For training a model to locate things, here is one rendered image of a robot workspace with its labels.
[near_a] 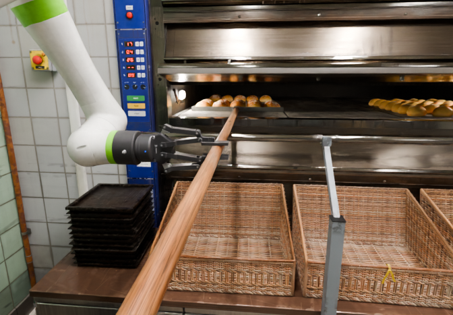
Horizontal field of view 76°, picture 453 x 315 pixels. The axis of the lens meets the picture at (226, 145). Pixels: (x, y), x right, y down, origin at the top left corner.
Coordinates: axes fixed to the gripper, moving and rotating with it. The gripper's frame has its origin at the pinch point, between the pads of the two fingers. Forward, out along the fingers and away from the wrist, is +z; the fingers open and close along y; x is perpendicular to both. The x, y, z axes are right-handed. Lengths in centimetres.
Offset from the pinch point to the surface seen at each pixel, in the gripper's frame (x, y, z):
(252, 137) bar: -32.8, 3.4, 9.9
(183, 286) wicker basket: -21, 60, -15
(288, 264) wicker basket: -21, 47, 24
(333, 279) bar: -10, 45, 37
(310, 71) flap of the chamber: -55, -21, 34
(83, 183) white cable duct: -70, 39, -81
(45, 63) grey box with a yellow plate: -64, -25, -90
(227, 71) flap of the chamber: -56, -21, -1
